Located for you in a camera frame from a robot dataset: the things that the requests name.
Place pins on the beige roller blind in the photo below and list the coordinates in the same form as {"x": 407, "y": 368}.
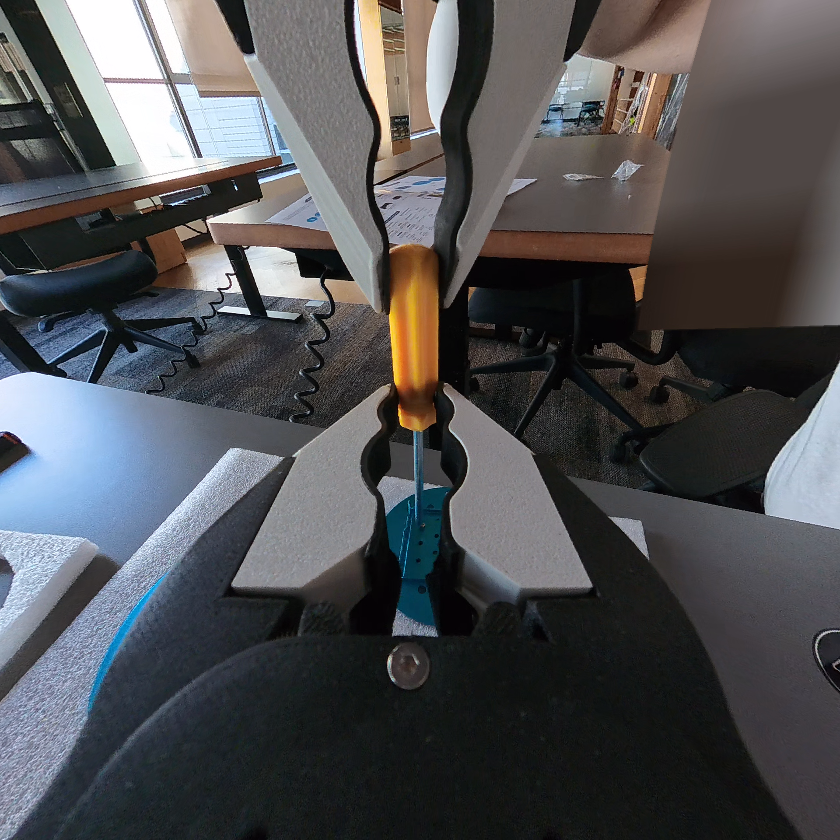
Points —
{"x": 210, "y": 52}

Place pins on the black cabinet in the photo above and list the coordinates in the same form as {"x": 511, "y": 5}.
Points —
{"x": 39, "y": 131}

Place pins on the black saddle stool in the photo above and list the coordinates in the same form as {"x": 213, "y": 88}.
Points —
{"x": 79, "y": 282}

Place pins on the flat clear plastic bag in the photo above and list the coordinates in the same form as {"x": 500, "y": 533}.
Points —
{"x": 581, "y": 176}

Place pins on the window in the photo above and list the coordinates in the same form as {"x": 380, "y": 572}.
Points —
{"x": 131, "y": 118}

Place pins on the person's right forearm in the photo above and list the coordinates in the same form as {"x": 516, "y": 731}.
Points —
{"x": 643, "y": 33}

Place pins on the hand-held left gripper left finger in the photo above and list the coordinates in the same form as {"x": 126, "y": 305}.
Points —
{"x": 308, "y": 525}

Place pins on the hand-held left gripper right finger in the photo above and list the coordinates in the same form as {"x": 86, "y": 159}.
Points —
{"x": 512, "y": 525}

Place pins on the brown cardboard box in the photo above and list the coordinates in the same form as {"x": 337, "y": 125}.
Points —
{"x": 167, "y": 249}

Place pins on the black under-desk tray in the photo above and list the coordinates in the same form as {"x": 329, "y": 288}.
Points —
{"x": 184, "y": 203}

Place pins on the round black desk grommet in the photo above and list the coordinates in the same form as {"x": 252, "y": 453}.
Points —
{"x": 830, "y": 659}

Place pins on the black mesh office chair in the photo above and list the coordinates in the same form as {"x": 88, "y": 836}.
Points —
{"x": 715, "y": 446}

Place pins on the printed instruction sheet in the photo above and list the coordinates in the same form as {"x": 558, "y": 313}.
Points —
{"x": 407, "y": 210}

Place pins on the wooden shelving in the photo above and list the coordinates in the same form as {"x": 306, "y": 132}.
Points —
{"x": 656, "y": 105}

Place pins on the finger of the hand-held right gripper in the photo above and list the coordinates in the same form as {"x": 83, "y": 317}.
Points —
{"x": 308, "y": 98}
{"x": 518, "y": 98}

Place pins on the small black box red edge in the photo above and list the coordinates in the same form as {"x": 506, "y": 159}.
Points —
{"x": 12, "y": 449}

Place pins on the large white foam sheet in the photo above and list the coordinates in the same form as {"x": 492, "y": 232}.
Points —
{"x": 197, "y": 499}

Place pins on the person's white shirt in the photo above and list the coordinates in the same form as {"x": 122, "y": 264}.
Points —
{"x": 807, "y": 466}

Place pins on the blue perforated metal bracket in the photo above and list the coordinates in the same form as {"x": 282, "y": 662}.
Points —
{"x": 420, "y": 551}

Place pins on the crumpled small plastic bag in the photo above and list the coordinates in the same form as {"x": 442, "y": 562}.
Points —
{"x": 627, "y": 170}

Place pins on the white foam piece with cutout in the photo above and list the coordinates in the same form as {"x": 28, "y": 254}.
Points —
{"x": 59, "y": 558}

